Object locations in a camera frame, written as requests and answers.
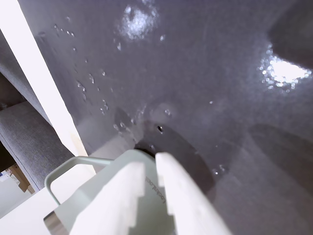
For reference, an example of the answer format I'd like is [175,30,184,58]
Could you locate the brown cardboard box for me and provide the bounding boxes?
[0,163,35,194]

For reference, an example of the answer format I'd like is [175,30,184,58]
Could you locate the pale green steel-rimmed mug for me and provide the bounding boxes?
[43,148,177,235]

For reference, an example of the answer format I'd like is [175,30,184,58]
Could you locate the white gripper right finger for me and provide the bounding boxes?
[155,152,226,235]

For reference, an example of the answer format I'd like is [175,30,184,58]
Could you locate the dark grey table mat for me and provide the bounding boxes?
[18,0,313,235]

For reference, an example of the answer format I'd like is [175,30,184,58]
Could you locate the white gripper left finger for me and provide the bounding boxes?
[69,162,145,235]

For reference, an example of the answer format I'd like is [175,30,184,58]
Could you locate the grey fabric sofa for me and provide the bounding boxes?
[0,28,74,192]

